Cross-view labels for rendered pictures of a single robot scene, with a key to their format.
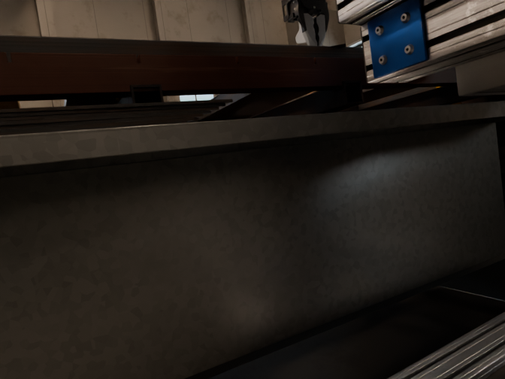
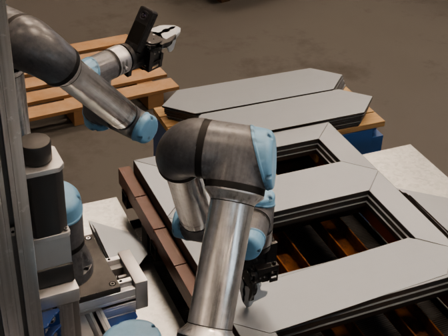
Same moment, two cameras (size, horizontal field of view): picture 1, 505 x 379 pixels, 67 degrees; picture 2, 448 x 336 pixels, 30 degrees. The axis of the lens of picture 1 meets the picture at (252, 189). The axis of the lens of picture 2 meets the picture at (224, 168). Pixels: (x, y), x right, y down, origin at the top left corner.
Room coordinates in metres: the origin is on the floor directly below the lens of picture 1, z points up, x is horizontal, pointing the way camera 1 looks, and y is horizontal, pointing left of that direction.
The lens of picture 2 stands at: (0.94, -1.83, 2.39)
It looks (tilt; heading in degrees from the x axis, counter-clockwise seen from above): 33 degrees down; 93
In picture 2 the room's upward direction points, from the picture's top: 2 degrees clockwise
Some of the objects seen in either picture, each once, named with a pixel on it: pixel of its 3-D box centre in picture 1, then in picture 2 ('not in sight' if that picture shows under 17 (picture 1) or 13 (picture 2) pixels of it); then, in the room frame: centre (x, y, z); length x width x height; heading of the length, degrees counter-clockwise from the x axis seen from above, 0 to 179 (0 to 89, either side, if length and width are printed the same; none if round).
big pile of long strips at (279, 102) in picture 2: not in sight; (269, 107); (0.96, 0.97, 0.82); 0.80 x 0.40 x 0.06; 27
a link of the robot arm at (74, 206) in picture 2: not in sight; (55, 214); (0.47, -0.30, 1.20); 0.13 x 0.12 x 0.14; 145
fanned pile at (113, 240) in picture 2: (86, 129); (122, 247); (0.52, 0.21, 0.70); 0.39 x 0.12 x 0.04; 117
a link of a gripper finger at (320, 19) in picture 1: (314, 37); (256, 295); (0.95, -0.20, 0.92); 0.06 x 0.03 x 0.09; 27
